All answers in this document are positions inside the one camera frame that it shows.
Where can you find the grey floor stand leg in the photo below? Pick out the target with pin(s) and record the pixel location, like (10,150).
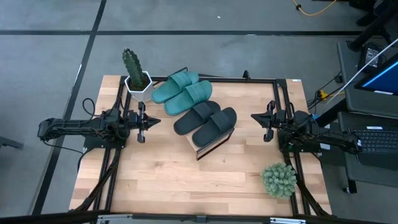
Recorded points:
(9,143)

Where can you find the black power adapter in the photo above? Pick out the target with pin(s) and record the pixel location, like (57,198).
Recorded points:
(370,56)

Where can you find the silver metal bracket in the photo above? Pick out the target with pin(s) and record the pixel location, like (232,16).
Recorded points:
(115,219)
(287,221)

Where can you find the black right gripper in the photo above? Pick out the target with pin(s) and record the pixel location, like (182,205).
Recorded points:
(278,119)

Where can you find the green rubber slide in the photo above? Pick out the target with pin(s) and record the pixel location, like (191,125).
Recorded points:
(189,98)
(174,87)

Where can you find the black laptop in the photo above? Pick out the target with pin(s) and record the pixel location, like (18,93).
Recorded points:
(379,146)

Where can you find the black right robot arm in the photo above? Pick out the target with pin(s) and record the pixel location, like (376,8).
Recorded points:
(329,137)

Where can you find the grey desk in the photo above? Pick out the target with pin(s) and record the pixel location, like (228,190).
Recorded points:
(351,93)

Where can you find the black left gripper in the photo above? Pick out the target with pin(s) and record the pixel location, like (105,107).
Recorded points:
(133,119)

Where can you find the black rubber slide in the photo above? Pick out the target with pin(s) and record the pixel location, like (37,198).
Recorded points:
(214,127)
(194,119)

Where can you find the yellow power plug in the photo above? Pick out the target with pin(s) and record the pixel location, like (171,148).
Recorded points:
(323,94)

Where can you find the wooden shelf with black frame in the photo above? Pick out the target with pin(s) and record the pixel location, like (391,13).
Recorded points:
(191,141)

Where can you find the black chair base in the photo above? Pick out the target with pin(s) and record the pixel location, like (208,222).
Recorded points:
(373,31)

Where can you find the round green succulent plant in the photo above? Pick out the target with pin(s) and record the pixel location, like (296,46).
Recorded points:
(279,180)

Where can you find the small white board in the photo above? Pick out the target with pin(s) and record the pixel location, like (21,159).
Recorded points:
(326,146)

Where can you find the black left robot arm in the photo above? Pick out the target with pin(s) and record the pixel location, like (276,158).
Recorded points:
(77,127)

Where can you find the tall green cactus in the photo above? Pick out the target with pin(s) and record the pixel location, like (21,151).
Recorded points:
(133,67)

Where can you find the white hexagonal plant pot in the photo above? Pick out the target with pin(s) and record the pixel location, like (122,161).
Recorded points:
(143,95)

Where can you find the monitor with blue screen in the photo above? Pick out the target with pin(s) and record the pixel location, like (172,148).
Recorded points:
(384,77)

